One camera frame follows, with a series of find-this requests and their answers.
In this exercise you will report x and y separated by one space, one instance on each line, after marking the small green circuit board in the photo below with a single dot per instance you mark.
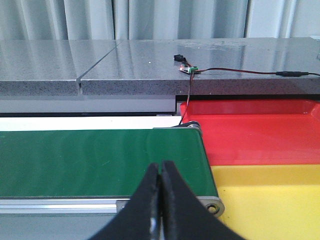
189 69

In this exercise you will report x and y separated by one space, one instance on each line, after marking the black plug connector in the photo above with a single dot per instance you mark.
179 58

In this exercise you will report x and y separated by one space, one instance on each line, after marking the grey stone counter slab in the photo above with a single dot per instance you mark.
230 66

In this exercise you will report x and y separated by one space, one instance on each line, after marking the yellow plastic tray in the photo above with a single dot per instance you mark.
270 202

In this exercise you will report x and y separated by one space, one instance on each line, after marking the green conveyor belt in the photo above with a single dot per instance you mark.
97 163

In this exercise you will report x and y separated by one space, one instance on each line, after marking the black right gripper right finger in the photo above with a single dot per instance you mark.
184 216

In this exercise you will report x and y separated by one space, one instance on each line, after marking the red plastic tray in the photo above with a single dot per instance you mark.
257 132

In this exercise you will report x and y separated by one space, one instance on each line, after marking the aluminium conveyor frame rail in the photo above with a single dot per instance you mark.
20 206

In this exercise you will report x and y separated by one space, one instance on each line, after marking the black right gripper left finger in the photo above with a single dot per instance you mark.
140 217

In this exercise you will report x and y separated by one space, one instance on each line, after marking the black inline cable connector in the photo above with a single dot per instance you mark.
295 73

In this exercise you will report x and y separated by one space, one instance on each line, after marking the white corrugated curtain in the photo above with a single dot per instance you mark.
157 19

